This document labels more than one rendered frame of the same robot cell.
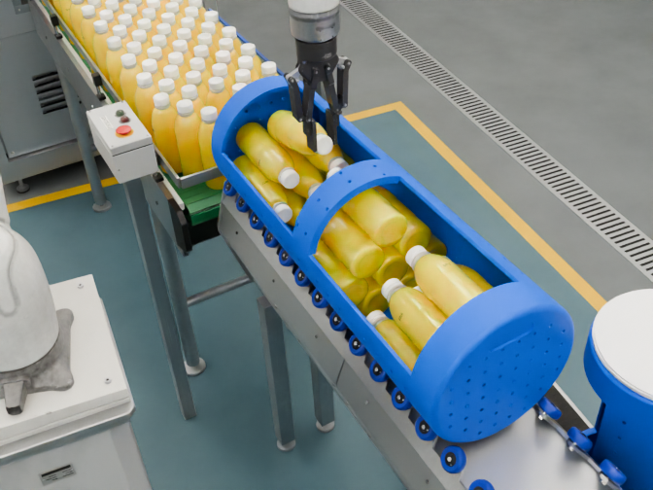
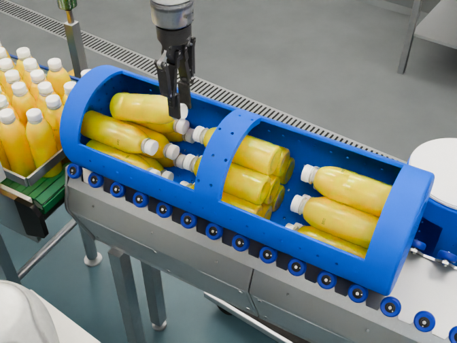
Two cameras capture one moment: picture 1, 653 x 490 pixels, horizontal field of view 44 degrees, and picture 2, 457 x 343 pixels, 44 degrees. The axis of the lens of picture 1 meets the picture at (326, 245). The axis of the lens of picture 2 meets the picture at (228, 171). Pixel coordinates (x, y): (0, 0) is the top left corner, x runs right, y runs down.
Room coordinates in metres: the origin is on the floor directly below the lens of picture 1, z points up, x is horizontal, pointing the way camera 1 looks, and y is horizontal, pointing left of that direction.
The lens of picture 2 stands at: (0.38, 0.50, 2.02)
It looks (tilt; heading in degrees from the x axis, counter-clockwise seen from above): 43 degrees down; 326
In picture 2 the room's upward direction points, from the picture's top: straight up
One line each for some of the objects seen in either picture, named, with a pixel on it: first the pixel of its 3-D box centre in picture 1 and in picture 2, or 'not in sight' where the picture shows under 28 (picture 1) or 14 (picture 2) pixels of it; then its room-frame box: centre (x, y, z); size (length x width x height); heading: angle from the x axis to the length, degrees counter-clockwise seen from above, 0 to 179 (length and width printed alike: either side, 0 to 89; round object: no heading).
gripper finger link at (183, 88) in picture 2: (331, 126); (184, 94); (1.36, -0.02, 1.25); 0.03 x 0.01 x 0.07; 27
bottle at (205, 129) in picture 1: (215, 150); (43, 144); (1.69, 0.26, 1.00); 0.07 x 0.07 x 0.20
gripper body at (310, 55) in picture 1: (317, 57); (175, 41); (1.35, 0.00, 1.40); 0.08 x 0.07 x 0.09; 117
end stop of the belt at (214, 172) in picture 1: (256, 158); (77, 141); (1.69, 0.17, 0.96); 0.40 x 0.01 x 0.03; 117
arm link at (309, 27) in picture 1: (315, 19); (172, 9); (1.35, 0.00, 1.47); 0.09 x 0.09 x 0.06
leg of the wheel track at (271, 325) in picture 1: (278, 378); (129, 306); (1.53, 0.16, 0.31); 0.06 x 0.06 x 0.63; 27
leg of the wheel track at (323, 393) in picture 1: (320, 359); (152, 278); (1.59, 0.04, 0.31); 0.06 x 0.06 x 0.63; 27
